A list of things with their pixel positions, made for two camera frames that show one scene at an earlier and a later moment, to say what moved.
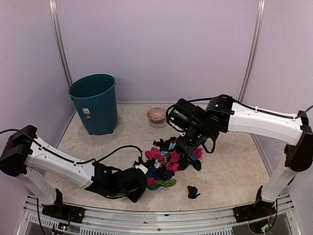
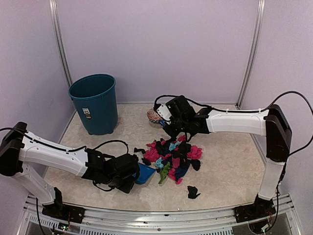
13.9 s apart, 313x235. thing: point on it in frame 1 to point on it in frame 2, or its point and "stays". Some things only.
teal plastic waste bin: [95, 98] stays
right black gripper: [188, 149] to [172, 133]
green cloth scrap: [166, 183] to [164, 172]
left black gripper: [135, 197] to [127, 187]
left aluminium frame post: [57, 26] stays
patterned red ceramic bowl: [156, 115] stays
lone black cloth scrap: [192, 192] stays
